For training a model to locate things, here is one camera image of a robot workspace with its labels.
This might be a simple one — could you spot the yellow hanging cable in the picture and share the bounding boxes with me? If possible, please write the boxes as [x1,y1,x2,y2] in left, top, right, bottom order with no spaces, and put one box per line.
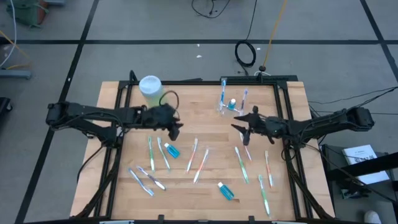
[262,0,289,68]

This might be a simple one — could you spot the green wipes canister white lid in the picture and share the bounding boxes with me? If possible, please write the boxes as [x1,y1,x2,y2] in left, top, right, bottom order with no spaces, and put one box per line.
[138,75,165,108]

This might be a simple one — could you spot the green bag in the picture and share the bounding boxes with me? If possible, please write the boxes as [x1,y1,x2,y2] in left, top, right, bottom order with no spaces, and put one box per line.
[6,0,49,29]

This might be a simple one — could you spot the blue toothbrush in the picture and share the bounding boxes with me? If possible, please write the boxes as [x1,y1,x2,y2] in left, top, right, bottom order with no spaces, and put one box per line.
[127,167,155,197]

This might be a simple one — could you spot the green toothbrush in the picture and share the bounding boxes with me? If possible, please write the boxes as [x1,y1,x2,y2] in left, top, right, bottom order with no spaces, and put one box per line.
[257,174,271,218]
[156,136,171,171]
[234,146,250,184]
[147,136,155,172]

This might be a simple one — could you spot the white floor cable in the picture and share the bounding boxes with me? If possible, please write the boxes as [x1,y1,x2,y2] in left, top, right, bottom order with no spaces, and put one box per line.
[0,0,18,68]

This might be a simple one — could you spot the purple toothbrush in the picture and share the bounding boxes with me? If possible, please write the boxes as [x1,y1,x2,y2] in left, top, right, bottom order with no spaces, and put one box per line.
[136,166,167,191]
[238,88,249,113]

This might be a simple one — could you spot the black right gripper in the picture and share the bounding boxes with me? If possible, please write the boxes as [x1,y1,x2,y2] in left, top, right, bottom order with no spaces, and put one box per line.
[230,105,290,146]

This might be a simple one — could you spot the clear acrylic organizer holder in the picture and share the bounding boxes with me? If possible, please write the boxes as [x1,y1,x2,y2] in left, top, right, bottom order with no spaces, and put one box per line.
[216,93,246,116]

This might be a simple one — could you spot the thin yellow floor cable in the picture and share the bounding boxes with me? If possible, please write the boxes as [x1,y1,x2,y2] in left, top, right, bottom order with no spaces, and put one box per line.
[0,29,32,71]

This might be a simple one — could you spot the orange toothbrush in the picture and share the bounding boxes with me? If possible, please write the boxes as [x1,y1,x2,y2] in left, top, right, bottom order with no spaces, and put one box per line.
[193,148,210,184]
[185,138,199,174]
[264,150,274,189]

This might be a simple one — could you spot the person's foot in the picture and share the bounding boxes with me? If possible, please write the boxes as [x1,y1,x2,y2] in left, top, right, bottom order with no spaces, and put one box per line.
[363,210,382,224]

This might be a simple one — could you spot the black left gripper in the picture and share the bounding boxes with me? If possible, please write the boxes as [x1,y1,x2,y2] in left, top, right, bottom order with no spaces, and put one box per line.
[141,103,184,141]

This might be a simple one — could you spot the black side stand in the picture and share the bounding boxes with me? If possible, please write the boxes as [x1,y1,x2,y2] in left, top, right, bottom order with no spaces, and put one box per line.
[320,144,398,203]

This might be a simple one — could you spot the black power cable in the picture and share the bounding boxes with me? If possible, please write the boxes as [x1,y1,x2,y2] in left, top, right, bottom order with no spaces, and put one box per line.
[307,86,398,116]

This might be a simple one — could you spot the packaged toothbrushes bundle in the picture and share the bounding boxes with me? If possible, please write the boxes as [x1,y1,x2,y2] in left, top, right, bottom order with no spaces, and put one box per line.
[219,79,227,112]

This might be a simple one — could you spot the pink toothbrush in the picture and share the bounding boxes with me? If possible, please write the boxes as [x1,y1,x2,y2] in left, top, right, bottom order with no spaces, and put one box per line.
[239,133,252,162]

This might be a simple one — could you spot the black coiled floor cable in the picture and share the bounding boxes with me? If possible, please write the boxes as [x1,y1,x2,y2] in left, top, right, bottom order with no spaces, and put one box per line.
[234,0,259,75]

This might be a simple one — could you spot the black caster foot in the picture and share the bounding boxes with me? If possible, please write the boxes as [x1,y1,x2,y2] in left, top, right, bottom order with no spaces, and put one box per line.
[0,96,13,114]

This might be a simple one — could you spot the black looped wrist cable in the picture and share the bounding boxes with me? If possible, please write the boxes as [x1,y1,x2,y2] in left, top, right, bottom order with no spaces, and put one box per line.
[158,90,180,110]

